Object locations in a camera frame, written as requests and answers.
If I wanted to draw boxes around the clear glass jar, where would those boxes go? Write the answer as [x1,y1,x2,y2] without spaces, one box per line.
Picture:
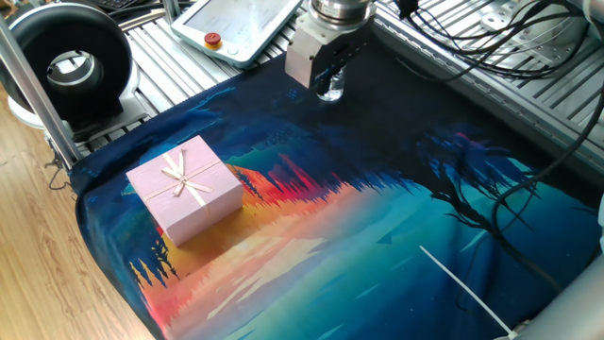
[316,65,345,103]

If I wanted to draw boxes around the black round blower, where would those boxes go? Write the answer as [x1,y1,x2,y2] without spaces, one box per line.
[0,2,148,132]

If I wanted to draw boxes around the aluminium frame post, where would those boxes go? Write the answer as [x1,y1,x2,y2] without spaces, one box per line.
[0,16,84,170]

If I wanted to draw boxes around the silver mounting bracket plate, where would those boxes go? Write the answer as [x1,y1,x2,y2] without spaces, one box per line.
[478,0,589,65]

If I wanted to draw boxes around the silver grey gripper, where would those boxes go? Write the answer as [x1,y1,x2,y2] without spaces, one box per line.
[284,12,378,92]

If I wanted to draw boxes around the black cable bundle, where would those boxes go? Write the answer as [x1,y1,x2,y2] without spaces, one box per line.
[395,0,591,80]

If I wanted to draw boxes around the white zip tie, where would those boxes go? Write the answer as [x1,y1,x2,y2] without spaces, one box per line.
[418,245,518,339]

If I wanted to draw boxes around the long black cable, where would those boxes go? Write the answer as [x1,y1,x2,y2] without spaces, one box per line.
[490,89,604,294]

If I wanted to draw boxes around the pink gift box with ribbon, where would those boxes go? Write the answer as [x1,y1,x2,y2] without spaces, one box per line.
[126,134,244,247]

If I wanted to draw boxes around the aluminium table edge rail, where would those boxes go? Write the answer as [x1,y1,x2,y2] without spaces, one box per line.
[372,4,604,171]

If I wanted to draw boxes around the colourful landscape printed mat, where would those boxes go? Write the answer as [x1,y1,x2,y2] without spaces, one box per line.
[69,35,603,340]

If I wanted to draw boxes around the white teach pendant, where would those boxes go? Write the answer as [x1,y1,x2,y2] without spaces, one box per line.
[170,0,303,70]

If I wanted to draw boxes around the silver force torque sensor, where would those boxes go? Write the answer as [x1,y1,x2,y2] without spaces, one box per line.
[309,0,375,26]

